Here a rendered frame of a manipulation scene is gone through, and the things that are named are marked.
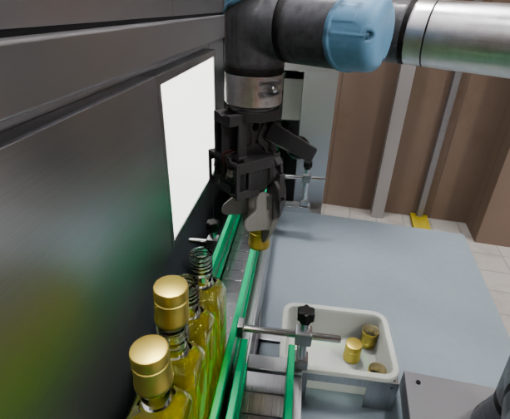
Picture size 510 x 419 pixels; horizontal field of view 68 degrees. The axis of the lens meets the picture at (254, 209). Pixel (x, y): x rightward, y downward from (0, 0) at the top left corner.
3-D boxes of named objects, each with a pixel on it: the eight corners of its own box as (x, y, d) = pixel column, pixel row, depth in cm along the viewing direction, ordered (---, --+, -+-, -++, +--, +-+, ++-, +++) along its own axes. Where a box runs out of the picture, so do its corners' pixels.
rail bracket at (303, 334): (239, 349, 67) (240, 295, 61) (334, 361, 65) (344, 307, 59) (236, 363, 64) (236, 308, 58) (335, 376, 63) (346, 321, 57)
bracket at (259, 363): (248, 376, 70) (249, 350, 67) (299, 382, 69) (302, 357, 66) (245, 393, 67) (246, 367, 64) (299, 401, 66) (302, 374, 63)
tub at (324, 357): (281, 328, 89) (284, 300, 85) (378, 339, 87) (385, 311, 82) (275, 394, 74) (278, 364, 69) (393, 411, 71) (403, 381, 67)
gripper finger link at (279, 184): (258, 214, 58) (254, 160, 55) (266, 210, 59) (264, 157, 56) (278, 223, 54) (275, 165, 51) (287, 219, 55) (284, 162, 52)
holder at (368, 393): (259, 327, 89) (259, 303, 86) (377, 342, 87) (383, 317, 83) (249, 391, 74) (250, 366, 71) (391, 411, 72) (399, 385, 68)
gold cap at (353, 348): (358, 352, 81) (362, 337, 79) (360, 365, 78) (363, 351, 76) (342, 349, 82) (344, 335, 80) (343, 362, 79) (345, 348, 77)
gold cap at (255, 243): (260, 236, 65) (261, 214, 63) (274, 246, 63) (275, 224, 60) (244, 243, 63) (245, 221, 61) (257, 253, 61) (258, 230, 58)
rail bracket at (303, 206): (269, 218, 128) (273, 155, 117) (319, 222, 127) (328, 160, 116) (269, 225, 124) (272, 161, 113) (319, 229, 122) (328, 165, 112)
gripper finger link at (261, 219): (239, 251, 57) (234, 194, 54) (269, 239, 61) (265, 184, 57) (251, 258, 55) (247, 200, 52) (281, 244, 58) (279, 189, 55)
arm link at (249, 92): (258, 65, 52) (299, 75, 47) (257, 98, 55) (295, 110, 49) (213, 69, 48) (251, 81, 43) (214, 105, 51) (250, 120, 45)
